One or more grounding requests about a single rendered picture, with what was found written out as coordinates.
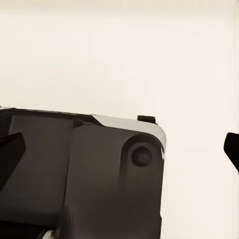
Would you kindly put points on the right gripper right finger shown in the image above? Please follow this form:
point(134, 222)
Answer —
point(231, 148)

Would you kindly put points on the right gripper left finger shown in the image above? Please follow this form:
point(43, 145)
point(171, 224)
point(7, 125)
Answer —
point(12, 148)

